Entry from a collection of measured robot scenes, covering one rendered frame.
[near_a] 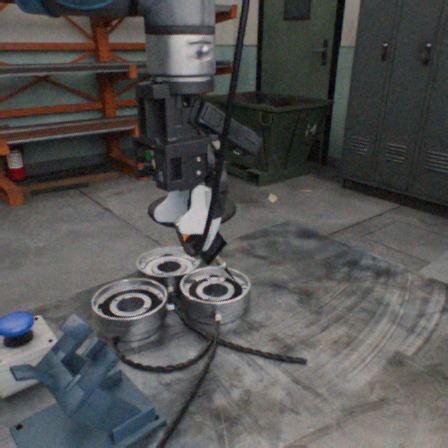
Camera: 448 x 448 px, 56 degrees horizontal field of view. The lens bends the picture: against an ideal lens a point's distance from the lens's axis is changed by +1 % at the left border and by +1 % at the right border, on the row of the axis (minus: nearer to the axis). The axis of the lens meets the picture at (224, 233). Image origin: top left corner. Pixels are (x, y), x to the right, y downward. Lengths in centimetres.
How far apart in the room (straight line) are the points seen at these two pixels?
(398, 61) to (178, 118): 303
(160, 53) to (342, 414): 43
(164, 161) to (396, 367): 38
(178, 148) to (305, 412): 32
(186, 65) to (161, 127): 7
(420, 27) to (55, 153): 326
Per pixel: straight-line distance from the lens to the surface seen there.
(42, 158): 446
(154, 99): 48
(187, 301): 61
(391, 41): 349
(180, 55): 47
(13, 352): 56
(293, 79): 471
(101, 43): 433
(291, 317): 64
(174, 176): 48
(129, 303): 65
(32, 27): 439
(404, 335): 65
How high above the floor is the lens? 117
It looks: 25 degrees down
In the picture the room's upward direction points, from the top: straight up
